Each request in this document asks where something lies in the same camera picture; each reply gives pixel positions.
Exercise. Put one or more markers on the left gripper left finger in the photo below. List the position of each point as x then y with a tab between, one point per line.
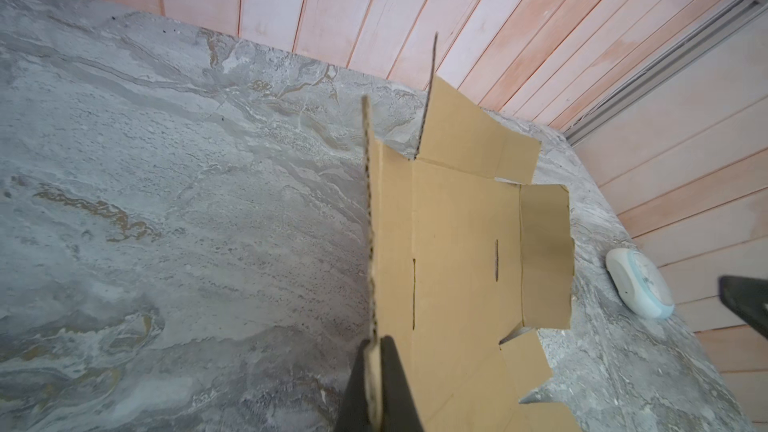
353	411

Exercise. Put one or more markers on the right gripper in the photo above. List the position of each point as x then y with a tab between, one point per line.
747	298

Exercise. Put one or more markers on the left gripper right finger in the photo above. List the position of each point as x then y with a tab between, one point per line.
399	410

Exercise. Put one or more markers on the brown cardboard box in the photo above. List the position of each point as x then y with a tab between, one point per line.
468	259

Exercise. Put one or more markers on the white round clock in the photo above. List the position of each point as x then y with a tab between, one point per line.
640	284

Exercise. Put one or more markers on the aluminium wall frame bar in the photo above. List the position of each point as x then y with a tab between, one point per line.
686	51

